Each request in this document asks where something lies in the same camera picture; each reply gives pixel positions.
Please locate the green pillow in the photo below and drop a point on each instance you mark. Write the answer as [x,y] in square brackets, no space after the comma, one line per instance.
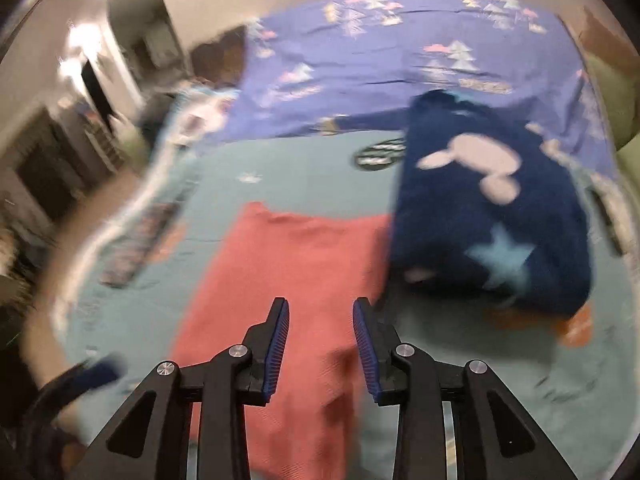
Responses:
[612,105]

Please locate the pink knit garment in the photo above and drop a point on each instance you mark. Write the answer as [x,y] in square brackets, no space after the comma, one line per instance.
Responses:
[290,270]

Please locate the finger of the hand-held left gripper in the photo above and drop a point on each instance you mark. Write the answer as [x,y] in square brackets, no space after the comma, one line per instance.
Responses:
[100,372]

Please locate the dark brown furniture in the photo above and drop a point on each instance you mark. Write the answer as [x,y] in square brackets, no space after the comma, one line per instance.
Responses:
[220,60]

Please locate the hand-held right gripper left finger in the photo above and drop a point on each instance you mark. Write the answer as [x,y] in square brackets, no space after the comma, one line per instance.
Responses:
[277,352]

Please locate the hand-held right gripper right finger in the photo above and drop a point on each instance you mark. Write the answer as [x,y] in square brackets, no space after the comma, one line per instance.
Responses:
[366,355]

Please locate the navy star print garment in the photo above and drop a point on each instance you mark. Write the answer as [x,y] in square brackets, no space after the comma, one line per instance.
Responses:
[470,220]

